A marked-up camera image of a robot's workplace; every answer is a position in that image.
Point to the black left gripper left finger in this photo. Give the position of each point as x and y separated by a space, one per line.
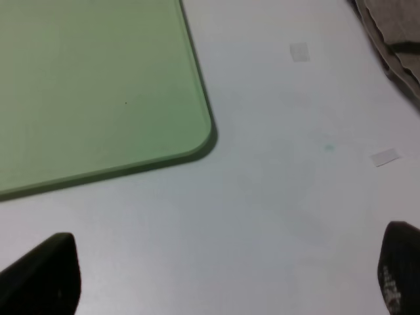
46 280

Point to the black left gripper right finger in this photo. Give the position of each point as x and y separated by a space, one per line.
398 268

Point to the khaki shorts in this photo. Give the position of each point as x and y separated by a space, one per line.
392 28

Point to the green plastic tray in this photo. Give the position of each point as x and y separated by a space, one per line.
92 90

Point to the clear tape piece lower left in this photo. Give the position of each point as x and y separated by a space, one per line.
384 157

